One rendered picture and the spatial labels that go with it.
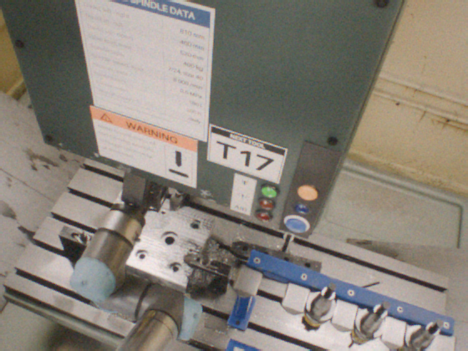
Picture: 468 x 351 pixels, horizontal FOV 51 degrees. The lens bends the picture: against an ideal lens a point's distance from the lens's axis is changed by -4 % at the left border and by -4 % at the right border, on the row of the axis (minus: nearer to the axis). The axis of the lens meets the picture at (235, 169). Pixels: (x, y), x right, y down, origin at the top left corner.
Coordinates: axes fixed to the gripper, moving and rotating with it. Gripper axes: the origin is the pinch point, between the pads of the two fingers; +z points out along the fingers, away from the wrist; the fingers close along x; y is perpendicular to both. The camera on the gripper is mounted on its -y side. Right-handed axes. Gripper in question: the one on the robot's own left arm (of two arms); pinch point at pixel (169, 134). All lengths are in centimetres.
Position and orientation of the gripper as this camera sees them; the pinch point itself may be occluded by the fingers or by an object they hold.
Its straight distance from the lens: 103.7
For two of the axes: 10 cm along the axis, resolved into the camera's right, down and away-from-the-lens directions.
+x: 9.4, 3.1, -1.4
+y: -0.7, 5.8, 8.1
